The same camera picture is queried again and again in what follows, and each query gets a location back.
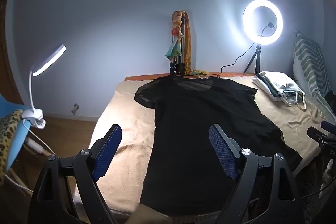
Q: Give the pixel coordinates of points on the orange bed sheet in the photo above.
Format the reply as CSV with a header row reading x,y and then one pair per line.
x,y
141,78

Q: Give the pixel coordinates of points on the blue chair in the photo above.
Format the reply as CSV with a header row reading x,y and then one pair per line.
x,y
15,145

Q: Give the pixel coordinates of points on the green patterned sheet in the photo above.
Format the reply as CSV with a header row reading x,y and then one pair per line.
x,y
324,112

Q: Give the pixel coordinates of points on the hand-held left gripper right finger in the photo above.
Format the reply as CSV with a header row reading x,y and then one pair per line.
x,y
223,153

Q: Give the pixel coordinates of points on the white clip desk lamp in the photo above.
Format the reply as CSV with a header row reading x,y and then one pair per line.
x,y
50,58

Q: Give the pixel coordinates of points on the tan cloth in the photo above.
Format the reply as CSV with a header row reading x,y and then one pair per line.
x,y
147,214

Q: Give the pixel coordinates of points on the orange scarf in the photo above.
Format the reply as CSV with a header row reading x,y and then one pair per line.
x,y
189,50

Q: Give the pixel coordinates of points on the silver tripod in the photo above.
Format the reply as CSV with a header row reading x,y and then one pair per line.
x,y
181,61

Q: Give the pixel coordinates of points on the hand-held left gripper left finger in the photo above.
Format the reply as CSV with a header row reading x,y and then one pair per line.
x,y
106,153

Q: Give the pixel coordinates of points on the beige blanket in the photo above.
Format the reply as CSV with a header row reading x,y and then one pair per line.
x,y
131,134

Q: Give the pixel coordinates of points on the folded white clothes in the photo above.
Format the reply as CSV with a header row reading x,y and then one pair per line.
x,y
275,81

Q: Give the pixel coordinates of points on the black t-shirt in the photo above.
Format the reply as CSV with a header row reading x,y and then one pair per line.
x,y
189,121

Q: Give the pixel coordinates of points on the green striped pillow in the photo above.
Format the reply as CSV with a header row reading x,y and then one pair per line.
x,y
307,64

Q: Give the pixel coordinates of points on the colourful doll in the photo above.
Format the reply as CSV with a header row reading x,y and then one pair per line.
x,y
175,48

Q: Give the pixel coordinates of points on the leopard print cloth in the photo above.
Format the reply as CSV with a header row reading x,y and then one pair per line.
x,y
6,140

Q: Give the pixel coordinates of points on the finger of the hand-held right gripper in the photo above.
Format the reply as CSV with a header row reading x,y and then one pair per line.
x,y
316,134
329,126

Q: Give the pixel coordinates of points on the dark patterned cloth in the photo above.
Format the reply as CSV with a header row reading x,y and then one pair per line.
x,y
312,174

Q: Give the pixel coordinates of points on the metal wall fitting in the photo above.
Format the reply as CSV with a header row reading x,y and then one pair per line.
x,y
75,108

